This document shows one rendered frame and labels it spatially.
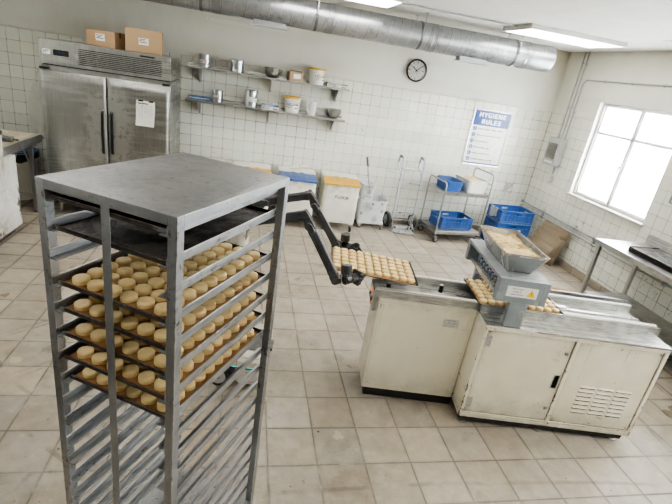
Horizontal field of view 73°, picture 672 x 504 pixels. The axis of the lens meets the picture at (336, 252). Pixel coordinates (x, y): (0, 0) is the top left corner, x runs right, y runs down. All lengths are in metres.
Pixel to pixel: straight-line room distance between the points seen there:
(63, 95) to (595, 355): 5.93
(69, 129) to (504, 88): 6.10
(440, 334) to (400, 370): 0.41
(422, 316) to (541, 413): 1.12
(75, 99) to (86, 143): 0.51
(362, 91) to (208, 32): 2.26
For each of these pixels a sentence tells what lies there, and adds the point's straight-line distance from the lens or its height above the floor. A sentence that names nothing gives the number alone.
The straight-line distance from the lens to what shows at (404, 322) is 3.23.
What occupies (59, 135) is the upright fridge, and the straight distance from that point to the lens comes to 6.48.
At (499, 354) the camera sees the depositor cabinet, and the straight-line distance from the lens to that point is 3.31.
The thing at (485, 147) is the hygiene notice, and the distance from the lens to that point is 7.90.
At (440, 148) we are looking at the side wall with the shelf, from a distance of 7.59.
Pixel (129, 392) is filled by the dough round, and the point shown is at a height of 1.15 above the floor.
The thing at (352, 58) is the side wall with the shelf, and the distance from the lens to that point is 7.04.
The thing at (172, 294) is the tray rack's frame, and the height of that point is 1.60.
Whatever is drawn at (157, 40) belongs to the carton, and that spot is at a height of 2.22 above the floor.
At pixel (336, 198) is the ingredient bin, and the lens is 6.61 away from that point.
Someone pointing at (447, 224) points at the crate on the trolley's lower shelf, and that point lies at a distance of 7.23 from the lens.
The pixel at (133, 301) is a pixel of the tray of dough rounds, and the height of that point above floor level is 1.50.
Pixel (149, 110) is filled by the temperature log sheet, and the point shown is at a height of 1.43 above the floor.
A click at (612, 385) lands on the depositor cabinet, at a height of 0.49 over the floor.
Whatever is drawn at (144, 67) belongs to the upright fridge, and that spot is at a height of 1.90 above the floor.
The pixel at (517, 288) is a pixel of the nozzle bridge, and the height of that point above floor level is 1.12.
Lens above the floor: 2.22
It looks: 22 degrees down
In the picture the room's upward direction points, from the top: 9 degrees clockwise
